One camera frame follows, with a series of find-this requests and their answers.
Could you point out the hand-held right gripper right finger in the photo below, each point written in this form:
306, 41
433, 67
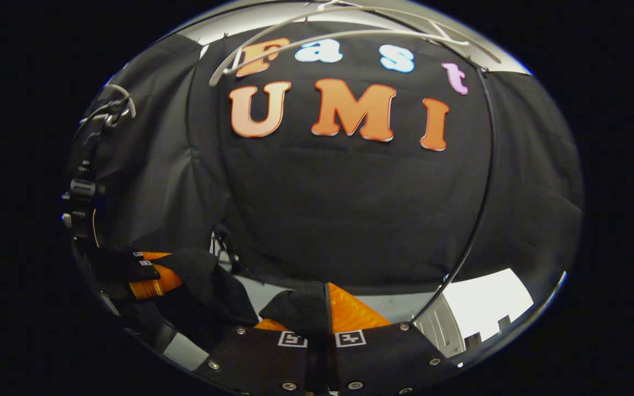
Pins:
383, 357

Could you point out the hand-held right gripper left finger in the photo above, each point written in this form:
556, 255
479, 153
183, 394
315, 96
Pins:
262, 363

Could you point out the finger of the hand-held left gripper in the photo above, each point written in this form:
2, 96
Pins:
124, 272
113, 256

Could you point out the black knit cardigan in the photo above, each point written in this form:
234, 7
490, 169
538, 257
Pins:
207, 280

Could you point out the white plastic clothes hanger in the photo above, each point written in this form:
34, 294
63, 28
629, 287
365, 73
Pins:
361, 32
131, 104

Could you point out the black clothes rack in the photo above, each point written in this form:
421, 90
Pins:
491, 165

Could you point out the silver ribbed metal case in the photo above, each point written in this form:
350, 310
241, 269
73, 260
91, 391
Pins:
441, 330

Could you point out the black backdrop cloth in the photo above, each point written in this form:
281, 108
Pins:
350, 209

